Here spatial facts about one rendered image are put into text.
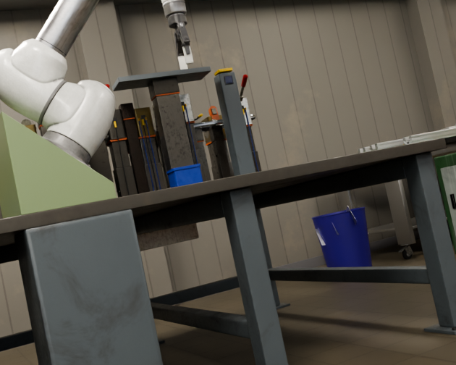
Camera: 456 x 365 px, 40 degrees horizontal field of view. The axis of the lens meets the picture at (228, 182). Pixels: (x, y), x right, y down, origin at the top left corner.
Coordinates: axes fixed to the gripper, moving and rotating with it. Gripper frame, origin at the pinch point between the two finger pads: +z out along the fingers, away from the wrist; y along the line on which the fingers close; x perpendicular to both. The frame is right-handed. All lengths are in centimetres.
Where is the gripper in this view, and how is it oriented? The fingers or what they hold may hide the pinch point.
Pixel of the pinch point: (187, 65)
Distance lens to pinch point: 256.3
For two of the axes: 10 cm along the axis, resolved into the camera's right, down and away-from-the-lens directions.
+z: 2.1, 9.8, -0.5
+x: -9.6, 1.9, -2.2
